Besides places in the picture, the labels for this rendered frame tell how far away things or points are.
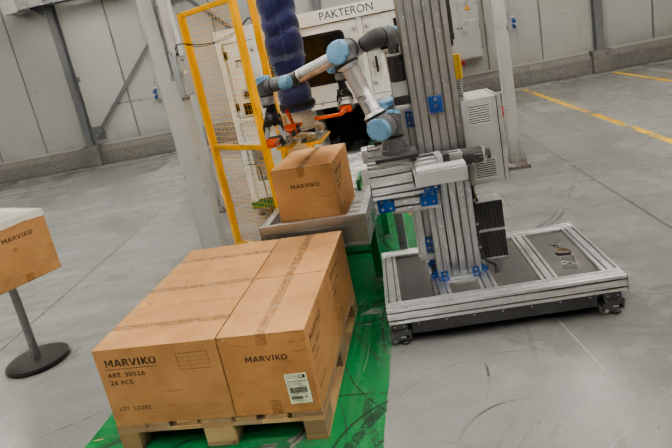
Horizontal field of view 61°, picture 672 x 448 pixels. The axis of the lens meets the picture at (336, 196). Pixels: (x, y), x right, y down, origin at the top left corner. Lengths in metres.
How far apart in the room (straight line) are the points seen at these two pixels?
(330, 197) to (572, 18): 9.95
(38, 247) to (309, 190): 1.71
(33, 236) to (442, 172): 2.50
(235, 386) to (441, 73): 1.85
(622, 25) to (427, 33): 10.41
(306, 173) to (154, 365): 1.50
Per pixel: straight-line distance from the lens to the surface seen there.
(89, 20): 13.56
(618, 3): 13.29
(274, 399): 2.66
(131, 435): 3.04
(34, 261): 3.97
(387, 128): 2.79
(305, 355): 2.50
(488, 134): 3.15
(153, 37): 4.47
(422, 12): 3.11
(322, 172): 3.55
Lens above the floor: 1.66
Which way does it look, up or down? 15 degrees down
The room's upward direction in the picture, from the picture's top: 11 degrees counter-clockwise
